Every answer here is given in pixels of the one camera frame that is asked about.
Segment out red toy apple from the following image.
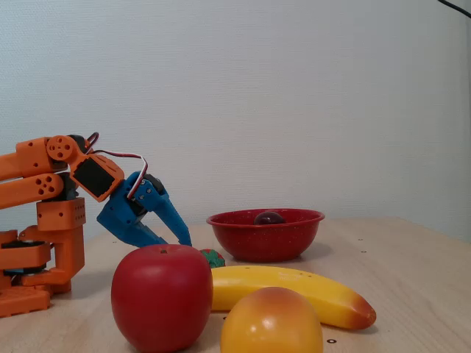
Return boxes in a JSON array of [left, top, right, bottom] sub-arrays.
[[110, 243, 214, 353]]

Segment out dark purple plum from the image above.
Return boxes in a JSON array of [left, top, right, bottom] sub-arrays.
[[253, 210, 287, 227]]

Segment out black hanging cable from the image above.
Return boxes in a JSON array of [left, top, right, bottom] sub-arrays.
[[436, 0, 471, 18]]

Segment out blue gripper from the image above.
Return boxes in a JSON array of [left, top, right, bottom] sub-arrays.
[[96, 171, 193, 249]]

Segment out white red black servo cable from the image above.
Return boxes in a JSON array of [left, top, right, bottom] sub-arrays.
[[84, 132, 149, 202]]

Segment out small toy strawberry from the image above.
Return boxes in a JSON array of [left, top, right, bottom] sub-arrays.
[[199, 249, 226, 268]]

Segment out red speckled bowl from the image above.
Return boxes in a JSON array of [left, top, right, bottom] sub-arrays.
[[206, 208, 326, 263]]

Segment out yellow orange toy peach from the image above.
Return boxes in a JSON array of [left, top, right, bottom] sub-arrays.
[[220, 286, 325, 353]]

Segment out yellow toy banana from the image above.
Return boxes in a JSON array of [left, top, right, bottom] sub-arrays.
[[210, 265, 378, 331]]

